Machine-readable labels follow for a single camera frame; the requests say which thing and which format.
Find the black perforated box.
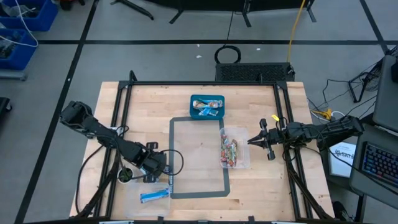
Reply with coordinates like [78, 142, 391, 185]
[215, 62, 295, 82]

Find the grey desk panel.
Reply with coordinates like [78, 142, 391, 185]
[373, 55, 398, 131]

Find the black partition panel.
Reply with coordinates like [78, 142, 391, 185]
[110, 0, 317, 28]

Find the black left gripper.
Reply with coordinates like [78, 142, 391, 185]
[136, 142, 168, 184]

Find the white cable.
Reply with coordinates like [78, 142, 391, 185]
[0, 0, 39, 48]

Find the clear plastic bin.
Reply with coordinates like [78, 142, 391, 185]
[219, 126, 251, 169]

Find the black wire stand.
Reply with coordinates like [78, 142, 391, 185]
[348, 58, 383, 103]

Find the person's foot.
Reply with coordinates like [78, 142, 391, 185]
[332, 201, 354, 222]

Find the red light-blue chewy granola bar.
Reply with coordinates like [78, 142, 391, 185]
[220, 134, 228, 162]

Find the blue plastic bin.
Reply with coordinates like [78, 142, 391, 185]
[189, 94, 226, 121]

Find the yellow hanging cable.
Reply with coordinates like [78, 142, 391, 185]
[286, 0, 307, 63]

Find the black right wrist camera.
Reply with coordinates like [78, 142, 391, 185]
[273, 129, 286, 144]

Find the white paper sheet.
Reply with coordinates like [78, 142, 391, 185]
[328, 141, 357, 178]

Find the black backlit keyboard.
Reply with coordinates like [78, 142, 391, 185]
[361, 142, 398, 187]

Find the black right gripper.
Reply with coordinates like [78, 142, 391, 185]
[248, 118, 289, 161]

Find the blue white granola bar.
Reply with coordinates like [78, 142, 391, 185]
[139, 189, 170, 203]

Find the grey keyboard desk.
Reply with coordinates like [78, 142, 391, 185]
[349, 124, 398, 209]

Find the black cable coil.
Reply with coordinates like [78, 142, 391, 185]
[214, 45, 242, 65]

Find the blue storage crate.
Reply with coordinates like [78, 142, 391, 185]
[0, 0, 59, 32]
[0, 28, 39, 71]

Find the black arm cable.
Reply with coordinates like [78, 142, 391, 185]
[75, 144, 108, 215]

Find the red green chewy granola bar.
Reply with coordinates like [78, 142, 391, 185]
[230, 139, 239, 167]

